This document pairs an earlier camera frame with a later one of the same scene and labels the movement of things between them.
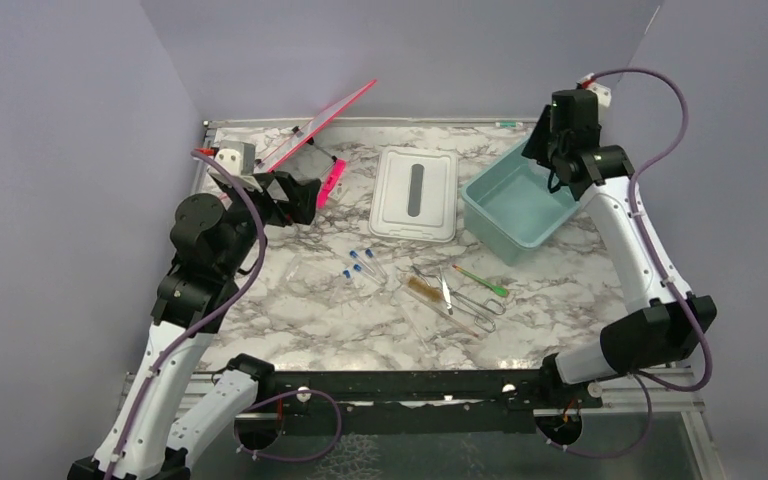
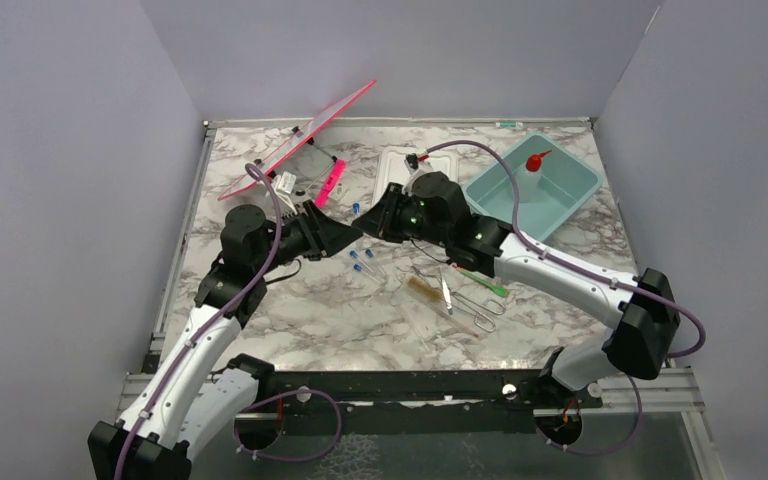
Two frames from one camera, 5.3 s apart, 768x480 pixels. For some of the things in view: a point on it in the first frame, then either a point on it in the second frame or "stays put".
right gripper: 535,147 to 376,222
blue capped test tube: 355,255 stays put
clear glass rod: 413,327 stays put
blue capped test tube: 377,263 stays put
